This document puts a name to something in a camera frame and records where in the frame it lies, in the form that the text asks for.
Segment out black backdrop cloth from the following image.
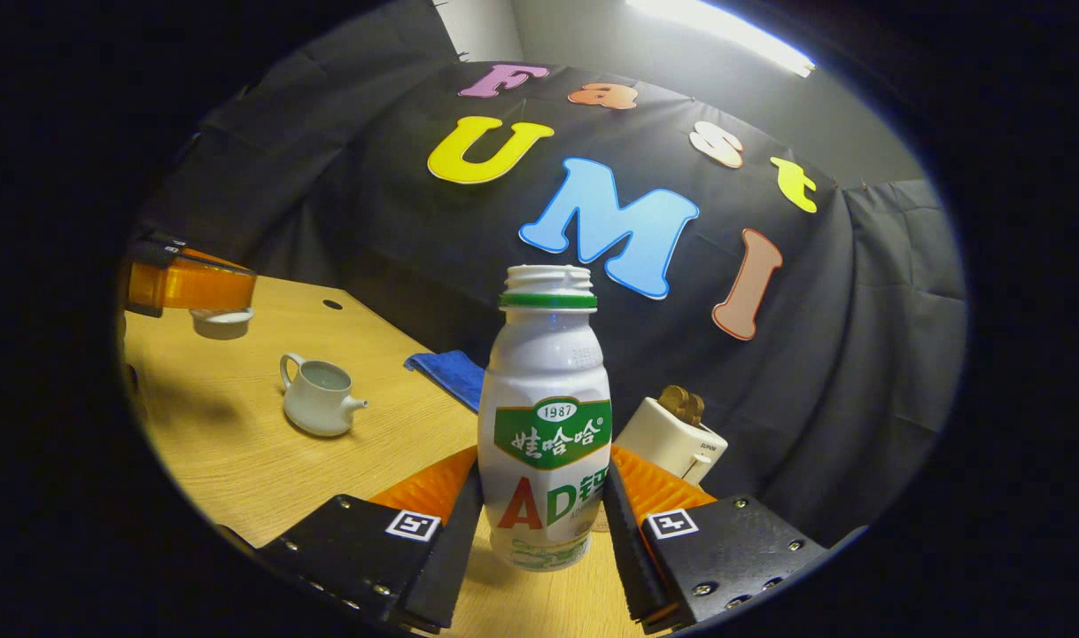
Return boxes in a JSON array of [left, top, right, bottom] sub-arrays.
[[136, 0, 967, 546]]

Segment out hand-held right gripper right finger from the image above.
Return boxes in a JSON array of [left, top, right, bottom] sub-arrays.
[[603, 443, 828, 634]]

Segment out blue towel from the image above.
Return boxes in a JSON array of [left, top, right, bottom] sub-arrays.
[[404, 350, 485, 414]]

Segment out white ceramic teacup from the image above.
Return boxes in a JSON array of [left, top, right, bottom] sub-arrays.
[[279, 353, 369, 438]]

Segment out white plastic water bottle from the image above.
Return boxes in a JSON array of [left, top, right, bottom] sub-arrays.
[[477, 264, 613, 572]]

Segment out cream toaster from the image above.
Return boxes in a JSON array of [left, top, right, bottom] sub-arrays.
[[614, 396, 729, 486]]

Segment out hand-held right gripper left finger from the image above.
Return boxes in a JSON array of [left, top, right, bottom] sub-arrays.
[[256, 446, 485, 634]]

